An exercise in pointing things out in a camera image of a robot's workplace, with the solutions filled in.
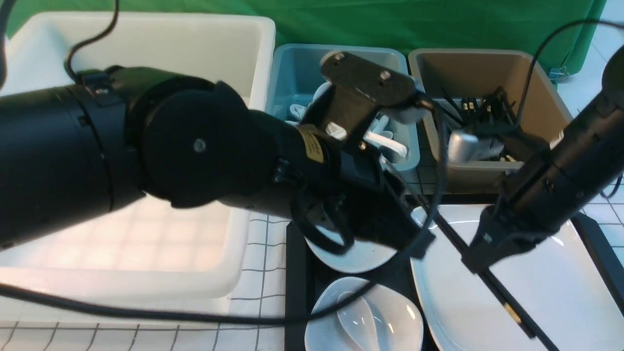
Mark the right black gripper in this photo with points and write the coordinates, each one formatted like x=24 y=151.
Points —
x=502 y=233

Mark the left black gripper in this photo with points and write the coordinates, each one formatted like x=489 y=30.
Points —
x=337 y=221

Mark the black chopstick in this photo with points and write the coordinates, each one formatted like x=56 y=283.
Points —
x=466 y=310

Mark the small white bowl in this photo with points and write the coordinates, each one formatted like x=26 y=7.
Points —
x=362 y=257
x=399 y=325

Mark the large white square plate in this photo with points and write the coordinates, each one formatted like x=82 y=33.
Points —
x=559 y=286

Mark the white spoon with red mark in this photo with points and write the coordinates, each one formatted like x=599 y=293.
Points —
x=357 y=321

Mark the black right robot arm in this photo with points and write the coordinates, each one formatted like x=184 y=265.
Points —
x=556 y=183

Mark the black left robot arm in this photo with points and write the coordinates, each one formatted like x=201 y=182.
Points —
x=73 y=153

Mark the pile of white spoons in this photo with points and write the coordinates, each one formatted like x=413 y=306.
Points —
x=377 y=134

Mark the teal plastic bin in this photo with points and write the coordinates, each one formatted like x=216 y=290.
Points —
x=295 y=77

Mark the pile of black chopsticks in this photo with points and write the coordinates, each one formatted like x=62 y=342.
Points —
x=463 y=119

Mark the brown plastic bin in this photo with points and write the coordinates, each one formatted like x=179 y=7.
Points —
x=473 y=73

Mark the white checkered tablecloth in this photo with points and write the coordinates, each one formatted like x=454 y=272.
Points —
x=263 y=273

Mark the metal binder clip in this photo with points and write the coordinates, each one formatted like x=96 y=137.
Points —
x=558 y=74

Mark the green cloth backdrop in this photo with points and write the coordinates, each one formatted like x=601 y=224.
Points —
x=403 y=25

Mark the large white plastic tub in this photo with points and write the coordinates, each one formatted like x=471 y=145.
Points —
x=235 y=49

